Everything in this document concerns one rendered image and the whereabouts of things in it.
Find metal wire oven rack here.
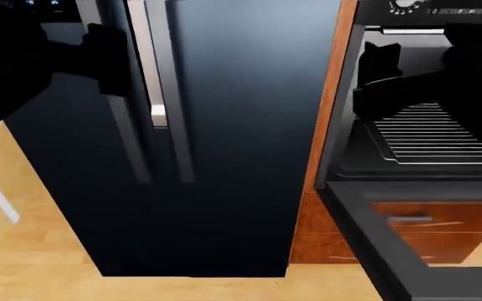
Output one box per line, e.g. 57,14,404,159
364,101,482,166

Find black oven control knob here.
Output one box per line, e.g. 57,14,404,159
388,0,421,14

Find black built-in oven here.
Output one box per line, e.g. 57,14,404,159
314,0,482,190

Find black oven door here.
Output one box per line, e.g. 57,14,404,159
319,180,482,301

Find dark blue refrigerator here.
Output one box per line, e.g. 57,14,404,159
4,0,342,278

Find brown wooden cabinet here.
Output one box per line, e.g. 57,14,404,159
286,0,482,268

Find brown wooden drawer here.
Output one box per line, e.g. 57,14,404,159
369,200,482,265

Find silver refrigerator handle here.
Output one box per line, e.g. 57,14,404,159
126,0,169,128

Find dark grey refrigerator handle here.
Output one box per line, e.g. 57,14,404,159
75,0,153,185

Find grey drawer handle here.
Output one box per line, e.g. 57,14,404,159
385,213,433,224

